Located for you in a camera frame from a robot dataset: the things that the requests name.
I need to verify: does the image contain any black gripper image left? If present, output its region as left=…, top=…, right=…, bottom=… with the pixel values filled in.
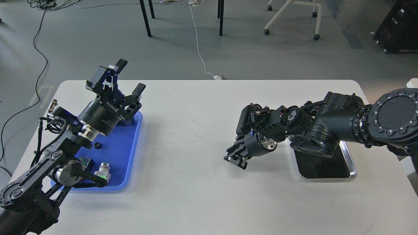
left=78, top=59, right=146, bottom=136

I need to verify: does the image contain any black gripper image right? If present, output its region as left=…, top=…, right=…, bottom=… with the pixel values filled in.
left=224, top=131, right=278, bottom=170

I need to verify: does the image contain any black gear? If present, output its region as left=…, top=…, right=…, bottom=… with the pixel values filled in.
left=93, top=142, right=102, bottom=149

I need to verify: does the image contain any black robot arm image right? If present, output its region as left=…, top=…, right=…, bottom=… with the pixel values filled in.
left=224, top=88, right=418, bottom=170

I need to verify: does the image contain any blue plastic tray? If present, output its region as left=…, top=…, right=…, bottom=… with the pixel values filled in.
left=50, top=111, right=143, bottom=191

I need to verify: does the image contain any silver metal tray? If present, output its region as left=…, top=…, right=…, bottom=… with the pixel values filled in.
left=294, top=141, right=357, bottom=181

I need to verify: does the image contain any black table leg left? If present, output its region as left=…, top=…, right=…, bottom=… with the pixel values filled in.
left=139, top=0, right=152, bottom=37

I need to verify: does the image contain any black table leg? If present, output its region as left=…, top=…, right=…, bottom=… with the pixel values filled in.
left=148, top=0, right=155, bottom=19
left=217, top=0, right=225, bottom=36
left=139, top=0, right=152, bottom=37

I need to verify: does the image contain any red emergency stop button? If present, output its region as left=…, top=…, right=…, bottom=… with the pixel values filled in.
left=78, top=157, right=95, bottom=172

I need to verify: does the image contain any black table leg back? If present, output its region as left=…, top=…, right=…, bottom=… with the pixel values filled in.
left=148, top=0, right=155, bottom=19

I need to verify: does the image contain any black table leg right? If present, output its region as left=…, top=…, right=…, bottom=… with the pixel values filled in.
left=217, top=0, right=225, bottom=36

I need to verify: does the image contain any white rolling chair base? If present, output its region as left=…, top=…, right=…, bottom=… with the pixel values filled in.
left=264, top=0, right=323, bottom=40

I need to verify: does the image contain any white object right edge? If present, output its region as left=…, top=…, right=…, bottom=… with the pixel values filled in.
left=406, top=78, right=418, bottom=89

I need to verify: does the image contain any black equipment case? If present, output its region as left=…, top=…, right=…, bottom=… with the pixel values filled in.
left=373, top=0, right=418, bottom=54

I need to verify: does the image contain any green push button switch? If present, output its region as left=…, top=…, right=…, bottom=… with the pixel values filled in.
left=118, top=119, right=135, bottom=126

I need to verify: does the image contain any silver green switch module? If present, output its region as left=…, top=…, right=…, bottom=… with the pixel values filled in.
left=94, top=163, right=111, bottom=183

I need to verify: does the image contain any black cable on floor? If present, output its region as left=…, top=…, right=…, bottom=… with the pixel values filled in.
left=0, top=0, right=77, bottom=162

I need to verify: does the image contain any white cable on floor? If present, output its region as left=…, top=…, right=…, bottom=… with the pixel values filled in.
left=75, top=0, right=222, bottom=80

